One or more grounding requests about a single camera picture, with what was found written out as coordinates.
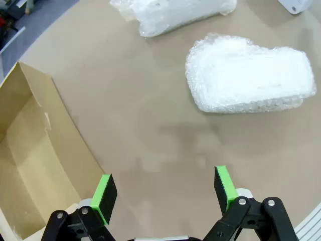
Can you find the white bar on floor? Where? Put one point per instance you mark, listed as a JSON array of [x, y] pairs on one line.
[[12, 40]]

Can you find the white unwrapped digital clock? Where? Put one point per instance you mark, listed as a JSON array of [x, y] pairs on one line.
[[294, 6]]

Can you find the bubble-wrapped clock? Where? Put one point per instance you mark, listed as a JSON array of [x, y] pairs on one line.
[[250, 75], [175, 15]]

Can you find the white slotted base platform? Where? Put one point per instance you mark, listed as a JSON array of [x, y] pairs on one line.
[[311, 226]]

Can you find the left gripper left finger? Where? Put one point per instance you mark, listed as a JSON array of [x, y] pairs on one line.
[[105, 198]]

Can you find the open brown cardboard box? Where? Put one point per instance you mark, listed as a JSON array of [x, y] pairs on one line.
[[37, 150]]

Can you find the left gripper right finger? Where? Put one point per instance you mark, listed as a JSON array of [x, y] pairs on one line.
[[222, 190]]

